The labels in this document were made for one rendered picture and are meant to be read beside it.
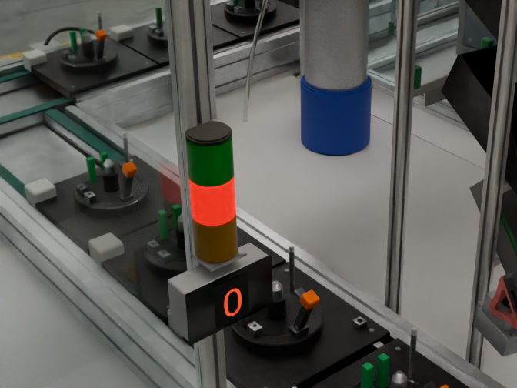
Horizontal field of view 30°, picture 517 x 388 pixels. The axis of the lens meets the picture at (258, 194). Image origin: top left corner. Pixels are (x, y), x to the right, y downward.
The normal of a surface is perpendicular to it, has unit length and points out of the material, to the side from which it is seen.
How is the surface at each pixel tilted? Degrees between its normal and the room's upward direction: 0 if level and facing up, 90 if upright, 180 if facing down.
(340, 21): 90
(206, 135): 0
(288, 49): 90
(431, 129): 0
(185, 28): 90
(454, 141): 0
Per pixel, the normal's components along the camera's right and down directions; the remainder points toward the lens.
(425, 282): -0.03, -0.86
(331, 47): -0.18, 0.51
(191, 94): 0.61, 0.39
